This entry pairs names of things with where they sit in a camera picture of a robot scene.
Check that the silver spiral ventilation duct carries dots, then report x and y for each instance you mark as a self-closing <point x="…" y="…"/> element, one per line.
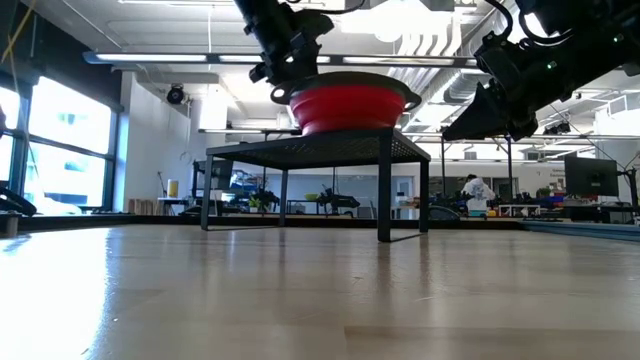
<point x="457" y="87"/>

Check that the black background robot arm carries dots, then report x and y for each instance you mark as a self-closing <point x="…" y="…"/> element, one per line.
<point x="337" y="201"/>

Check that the long linear ceiling light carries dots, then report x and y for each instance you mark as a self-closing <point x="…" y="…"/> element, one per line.
<point x="150" y="58"/>

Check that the background potted plant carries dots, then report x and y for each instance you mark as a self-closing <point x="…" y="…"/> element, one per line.
<point x="262" y="200"/>

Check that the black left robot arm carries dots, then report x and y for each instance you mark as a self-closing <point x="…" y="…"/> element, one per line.
<point x="260" y="12"/>

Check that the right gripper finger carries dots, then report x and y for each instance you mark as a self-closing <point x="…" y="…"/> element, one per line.
<point x="492" y="131"/>
<point x="482" y="112"/>

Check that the black aluminium table frame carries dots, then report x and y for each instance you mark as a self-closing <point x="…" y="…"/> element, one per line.
<point x="125" y="219"/>

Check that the person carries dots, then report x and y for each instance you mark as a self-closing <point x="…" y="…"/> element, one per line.
<point x="478" y="195"/>

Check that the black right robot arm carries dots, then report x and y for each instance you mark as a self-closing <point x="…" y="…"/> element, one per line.
<point x="600" y="30"/>

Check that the red collapsible colander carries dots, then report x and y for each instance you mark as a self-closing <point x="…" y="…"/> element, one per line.
<point x="347" y="107"/>

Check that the yellow container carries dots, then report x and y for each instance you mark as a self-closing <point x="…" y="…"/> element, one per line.
<point x="173" y="188"/>

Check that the black ceiling spotlight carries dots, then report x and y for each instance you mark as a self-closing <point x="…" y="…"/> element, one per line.
<point x="175" y="94"/>

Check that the black perforated metal shelf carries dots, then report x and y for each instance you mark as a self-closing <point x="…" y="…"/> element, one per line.
<point x="320" y="148"/>

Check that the black computer monitor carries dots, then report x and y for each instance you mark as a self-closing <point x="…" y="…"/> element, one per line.
<point x="591" y="176"/>

